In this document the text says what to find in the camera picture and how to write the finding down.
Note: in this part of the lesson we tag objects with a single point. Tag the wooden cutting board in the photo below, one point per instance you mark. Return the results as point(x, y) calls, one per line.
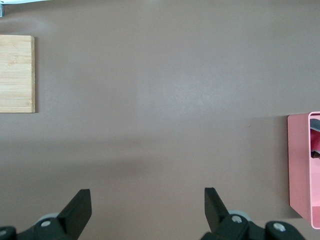
point(16, 75)

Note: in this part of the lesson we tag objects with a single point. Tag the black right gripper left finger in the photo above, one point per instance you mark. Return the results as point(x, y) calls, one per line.
point(72, 215)

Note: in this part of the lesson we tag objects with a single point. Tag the grey and pink cloth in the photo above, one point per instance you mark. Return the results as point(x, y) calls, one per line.
point(315, 140)

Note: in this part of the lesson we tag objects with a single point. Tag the pink plastic box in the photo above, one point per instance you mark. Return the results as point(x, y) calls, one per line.
point(298, 162)

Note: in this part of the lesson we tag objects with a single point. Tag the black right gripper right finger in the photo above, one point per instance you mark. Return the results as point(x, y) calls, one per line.
point(217, 217)

